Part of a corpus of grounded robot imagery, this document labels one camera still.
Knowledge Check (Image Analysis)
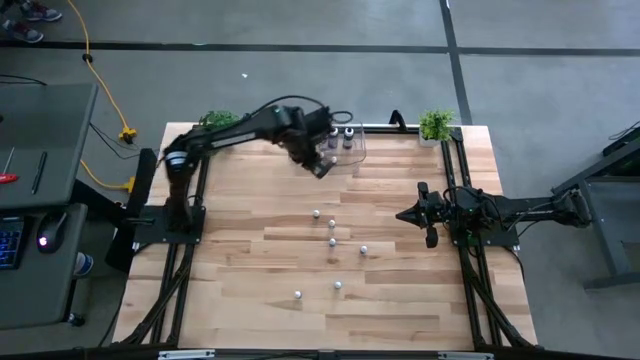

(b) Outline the red-handled screwdriver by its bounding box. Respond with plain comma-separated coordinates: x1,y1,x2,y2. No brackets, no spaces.
0,146,20,185

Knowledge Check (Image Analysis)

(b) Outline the black computer mouse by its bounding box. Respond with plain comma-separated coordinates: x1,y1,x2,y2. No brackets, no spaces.
36,212,69,255

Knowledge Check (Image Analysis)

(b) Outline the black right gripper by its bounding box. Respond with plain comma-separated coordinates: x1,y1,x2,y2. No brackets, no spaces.
395,181,452,249

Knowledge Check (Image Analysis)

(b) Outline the backlit black keyboard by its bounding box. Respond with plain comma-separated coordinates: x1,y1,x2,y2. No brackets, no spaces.
0,215,26,271

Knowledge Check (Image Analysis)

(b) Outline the person's shoe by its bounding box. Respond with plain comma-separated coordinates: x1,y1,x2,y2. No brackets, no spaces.
2,22,45,44
22,2,64,22

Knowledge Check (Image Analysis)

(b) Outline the broad-leaf plant in white pot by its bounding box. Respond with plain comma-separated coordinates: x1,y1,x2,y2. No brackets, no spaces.
198,109,241,132

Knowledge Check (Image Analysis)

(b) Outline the black aluminium frame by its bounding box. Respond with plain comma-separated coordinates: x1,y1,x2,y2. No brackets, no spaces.
112,109,539,351

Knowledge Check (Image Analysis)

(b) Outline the dark grey desk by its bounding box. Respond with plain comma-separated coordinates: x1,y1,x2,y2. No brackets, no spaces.
0,82,100,331

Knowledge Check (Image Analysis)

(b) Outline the blue and white cup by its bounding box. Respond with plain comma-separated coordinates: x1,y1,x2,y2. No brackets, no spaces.
73,251,95,279

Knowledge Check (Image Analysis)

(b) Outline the black flat panel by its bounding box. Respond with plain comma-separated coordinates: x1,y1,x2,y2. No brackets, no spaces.
105,147,159,274

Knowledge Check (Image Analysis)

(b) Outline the clear plastic bin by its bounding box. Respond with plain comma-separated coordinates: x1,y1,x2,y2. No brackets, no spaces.
288,121,368,176

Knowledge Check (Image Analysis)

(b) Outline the black pen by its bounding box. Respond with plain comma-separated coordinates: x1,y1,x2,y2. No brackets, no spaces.
30,149,49,196

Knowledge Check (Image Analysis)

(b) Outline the silver aluminium bracket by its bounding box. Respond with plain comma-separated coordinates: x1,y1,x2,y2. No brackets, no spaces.
158,349,216,360
438,351,495,360

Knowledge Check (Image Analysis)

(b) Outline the fern plant in white pot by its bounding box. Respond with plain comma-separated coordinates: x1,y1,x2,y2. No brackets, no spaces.
418,107,457,147

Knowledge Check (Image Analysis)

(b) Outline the yellow extension cable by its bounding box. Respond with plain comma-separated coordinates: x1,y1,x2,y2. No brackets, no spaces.
64,0,139,194

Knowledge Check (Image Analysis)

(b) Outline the grey metal table frame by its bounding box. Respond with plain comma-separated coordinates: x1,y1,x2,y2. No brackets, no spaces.
551,133,640,291

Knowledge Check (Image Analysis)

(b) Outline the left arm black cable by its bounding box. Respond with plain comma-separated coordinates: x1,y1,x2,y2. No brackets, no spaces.
247,94,355,126

